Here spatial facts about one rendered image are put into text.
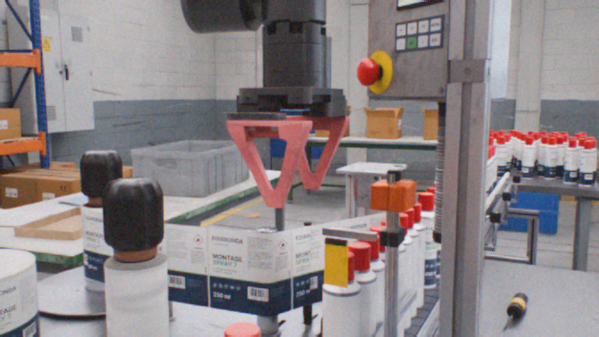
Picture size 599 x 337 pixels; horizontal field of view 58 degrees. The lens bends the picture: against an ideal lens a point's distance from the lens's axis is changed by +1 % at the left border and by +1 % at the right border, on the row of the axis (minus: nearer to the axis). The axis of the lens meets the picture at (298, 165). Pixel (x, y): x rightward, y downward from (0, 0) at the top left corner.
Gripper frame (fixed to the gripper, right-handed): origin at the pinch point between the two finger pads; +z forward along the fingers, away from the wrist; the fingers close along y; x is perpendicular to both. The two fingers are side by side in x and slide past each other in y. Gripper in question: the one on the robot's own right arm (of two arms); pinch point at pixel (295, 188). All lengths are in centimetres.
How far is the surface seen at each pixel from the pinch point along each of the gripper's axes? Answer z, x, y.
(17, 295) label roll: 21, -51, -14
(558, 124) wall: 27, 94, -771
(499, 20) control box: -17.5, 16.8, -26.5
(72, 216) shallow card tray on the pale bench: 38, -142, -121
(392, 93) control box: -9.0, 3.8, -27.4
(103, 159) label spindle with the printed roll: 3, -56, -41
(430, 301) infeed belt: 32, 6, -61
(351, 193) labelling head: 11, -10, -58
